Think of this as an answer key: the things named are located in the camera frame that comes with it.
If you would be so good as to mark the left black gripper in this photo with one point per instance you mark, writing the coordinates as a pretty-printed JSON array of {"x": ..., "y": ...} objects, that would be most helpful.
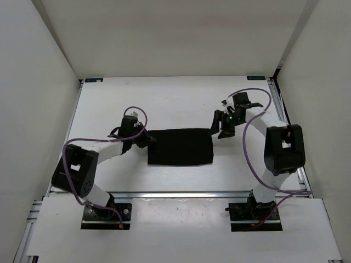
[{"x": 147, "y": 139}]

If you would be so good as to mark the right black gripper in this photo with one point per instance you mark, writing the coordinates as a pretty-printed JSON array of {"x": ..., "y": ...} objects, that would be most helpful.
[{"x": 219, "y": 115}]

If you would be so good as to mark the black skirt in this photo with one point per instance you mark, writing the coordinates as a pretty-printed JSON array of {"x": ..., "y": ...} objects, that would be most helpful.
[{"x": 181, "y": 147}]

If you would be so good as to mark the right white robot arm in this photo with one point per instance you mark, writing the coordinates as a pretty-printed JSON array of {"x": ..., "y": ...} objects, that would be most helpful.
[{"x": 267, "y": 186}]

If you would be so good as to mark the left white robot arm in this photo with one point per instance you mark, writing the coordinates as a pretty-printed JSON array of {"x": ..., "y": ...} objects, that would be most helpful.
[{"x": 75, "y": 172}]

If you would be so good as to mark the right blue corner label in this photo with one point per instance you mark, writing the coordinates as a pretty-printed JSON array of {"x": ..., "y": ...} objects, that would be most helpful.
[{"x": 256, "y": 78}]

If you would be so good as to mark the blue corner label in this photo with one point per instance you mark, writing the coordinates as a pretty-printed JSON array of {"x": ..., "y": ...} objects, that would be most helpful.
[
  {"x": 93, "y": 80},
  {"x": 256, "y": 78}
]

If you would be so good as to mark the left blue corner label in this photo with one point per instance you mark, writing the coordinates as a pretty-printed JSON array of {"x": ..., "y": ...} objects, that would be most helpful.
[{"x": 93, "y": 80}]

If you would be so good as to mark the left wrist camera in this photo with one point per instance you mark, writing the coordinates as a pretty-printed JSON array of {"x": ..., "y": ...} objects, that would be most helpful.
[{"x": 130, "y": 126}]

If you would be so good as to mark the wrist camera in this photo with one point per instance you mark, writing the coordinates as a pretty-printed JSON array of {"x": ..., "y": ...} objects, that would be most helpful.
[
  {"x": 130, "y": 126},
  {"x": 239, "y": 100}
]

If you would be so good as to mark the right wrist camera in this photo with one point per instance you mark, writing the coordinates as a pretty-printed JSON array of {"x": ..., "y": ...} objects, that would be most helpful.
[{"x": 239, "y": 100}]

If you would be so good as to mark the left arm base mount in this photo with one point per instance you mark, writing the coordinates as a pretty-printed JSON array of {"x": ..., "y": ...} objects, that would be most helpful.
[{"x": 103, "y": 219}]

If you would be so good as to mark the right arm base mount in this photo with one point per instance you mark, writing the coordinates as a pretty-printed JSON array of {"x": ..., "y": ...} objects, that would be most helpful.
[{"x": 253, "y": 216}]

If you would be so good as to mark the aluminium front rail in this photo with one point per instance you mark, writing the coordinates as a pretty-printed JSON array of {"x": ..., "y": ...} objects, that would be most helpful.
[{"x": 192, "y": 194}]

